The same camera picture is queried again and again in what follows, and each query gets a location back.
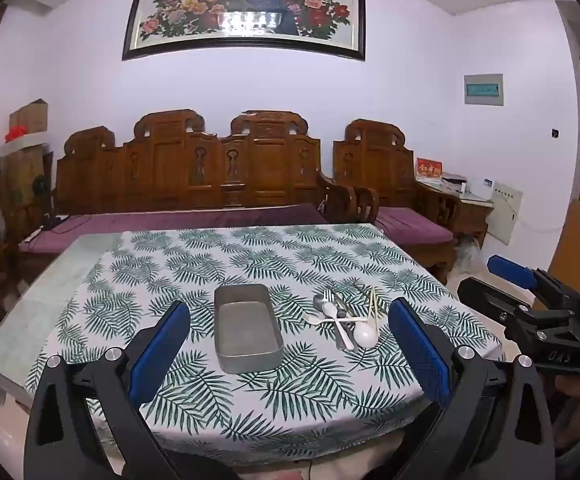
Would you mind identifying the white electronic device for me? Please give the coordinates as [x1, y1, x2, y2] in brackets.
[470, 177, 495, 201]

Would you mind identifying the small cardboard box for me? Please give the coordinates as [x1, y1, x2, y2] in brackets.
[9, 99, 49, 136]

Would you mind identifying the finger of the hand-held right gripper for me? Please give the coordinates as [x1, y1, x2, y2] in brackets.
[457, 276, 536, 357]
[487, 255, 580, 312]

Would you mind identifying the metal spoon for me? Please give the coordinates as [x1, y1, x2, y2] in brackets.
[313, 293, 355, 352]

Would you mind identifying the square purple seat cushion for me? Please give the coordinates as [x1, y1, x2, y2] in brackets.
[374, 206, 454, 243]

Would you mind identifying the clear plastic bag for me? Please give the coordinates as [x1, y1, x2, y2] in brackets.
[452, 237, 483, 273]

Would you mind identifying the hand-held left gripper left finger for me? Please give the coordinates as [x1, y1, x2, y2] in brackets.
[24, 300, 241, 480]

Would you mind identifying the leaf print tablecloth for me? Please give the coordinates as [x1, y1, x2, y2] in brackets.
[25, 223, 503, 453]

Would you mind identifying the wooden side table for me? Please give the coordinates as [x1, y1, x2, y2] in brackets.
[415, 180, 493, 248]

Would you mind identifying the carved wooden sofa bench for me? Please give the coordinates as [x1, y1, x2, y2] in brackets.
[52, 108, 358, 226]

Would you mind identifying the rectangular metal tray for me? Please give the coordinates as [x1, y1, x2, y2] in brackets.
[214, 283, 285, 374]

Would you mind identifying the framed peacock flower painting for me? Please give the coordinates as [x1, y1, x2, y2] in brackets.
[122, 0, 367, 62]

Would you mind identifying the flat white box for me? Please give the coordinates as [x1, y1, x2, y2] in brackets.
[0, 132, 51, 158]

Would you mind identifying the long purple seat cushion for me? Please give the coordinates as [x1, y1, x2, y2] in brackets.
[18, 203, 328, 256]

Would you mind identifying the red gift box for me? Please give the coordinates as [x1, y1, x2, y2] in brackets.
[416, 158, 443, 183]

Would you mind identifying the white wall cover panel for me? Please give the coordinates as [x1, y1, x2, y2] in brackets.
[487, 183, 524, 246]

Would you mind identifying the dark brown chopstick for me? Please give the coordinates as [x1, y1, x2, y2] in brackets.
[352, 282, 388, 318]

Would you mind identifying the carved wooden armchair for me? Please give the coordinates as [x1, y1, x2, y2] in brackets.
[332, 119, 463, 286]

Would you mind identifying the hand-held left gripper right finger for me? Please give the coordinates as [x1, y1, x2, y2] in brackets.
[387, 297, 556, 480]

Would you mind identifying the black and white printer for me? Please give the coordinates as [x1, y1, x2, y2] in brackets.
[440, 172, 468, 193]

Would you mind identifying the wall electric panel box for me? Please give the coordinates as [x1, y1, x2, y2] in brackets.
[464, 74, 504, 107]

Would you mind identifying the large cardboard box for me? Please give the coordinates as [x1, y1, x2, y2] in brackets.
[0, 150, 53, 221]

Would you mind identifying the white plastic spoon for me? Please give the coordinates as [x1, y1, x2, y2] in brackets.
[304, 314, 379, 348]

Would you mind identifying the metal fork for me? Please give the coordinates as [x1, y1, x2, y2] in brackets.
[322, 288, 348, 351]

